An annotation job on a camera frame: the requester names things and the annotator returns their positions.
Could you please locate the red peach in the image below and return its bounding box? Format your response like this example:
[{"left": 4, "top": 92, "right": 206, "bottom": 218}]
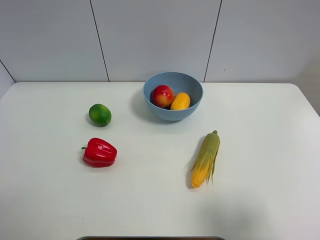
[{"left": 151, "top": 85, "right": 175, "bottom": 108}]

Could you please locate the yellow mango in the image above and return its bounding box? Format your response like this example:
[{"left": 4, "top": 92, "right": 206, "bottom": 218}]
[{"left": 170, "top": 92, "right": 191, "bottom": 111}]

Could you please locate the green lime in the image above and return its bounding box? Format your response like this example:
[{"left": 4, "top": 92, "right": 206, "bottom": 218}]
[{"left": 88, "top": 103, "right": 112, "bottom": 127}]

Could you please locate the blue plastic bowl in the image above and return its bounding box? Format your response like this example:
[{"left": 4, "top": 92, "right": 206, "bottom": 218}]
[{"left": 142, "top": 72, "right": 204, "bottom": 122}]

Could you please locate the corn cob with husk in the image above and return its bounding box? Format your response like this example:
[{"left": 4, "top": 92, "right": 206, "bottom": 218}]
[{"left": 191, "top": 130, "right": 221, "bottom": 189}]

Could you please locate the red bell pepper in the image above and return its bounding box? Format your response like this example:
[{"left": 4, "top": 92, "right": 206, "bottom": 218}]
[{"left": 81, "top": 137, "right": 118, "bottom": 168}]

